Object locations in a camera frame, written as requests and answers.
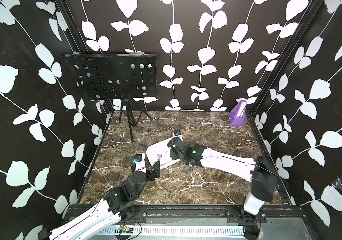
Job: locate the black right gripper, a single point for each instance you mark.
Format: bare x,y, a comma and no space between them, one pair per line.
173,156

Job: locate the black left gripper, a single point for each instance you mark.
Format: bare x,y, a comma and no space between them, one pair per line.
152,177

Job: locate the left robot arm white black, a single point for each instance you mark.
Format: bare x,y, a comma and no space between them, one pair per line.
115,206

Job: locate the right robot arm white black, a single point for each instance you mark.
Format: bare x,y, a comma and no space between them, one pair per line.
256,171

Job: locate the white plastic storage tray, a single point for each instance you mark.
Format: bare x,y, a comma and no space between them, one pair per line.
167,158

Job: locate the purple stapler box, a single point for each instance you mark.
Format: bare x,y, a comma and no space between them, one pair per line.
238,113

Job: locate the black music stand tripod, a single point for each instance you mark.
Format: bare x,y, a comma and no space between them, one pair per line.
128,111

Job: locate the black perforated music stand desk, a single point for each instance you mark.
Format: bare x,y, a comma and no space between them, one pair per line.
114,76

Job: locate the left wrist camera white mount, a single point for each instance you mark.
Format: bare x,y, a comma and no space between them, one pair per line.
139,163

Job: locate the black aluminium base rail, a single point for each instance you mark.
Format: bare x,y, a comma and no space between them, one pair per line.
274,222

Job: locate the white ribbed cable duct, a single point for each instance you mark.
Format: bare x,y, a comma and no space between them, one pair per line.
175,231

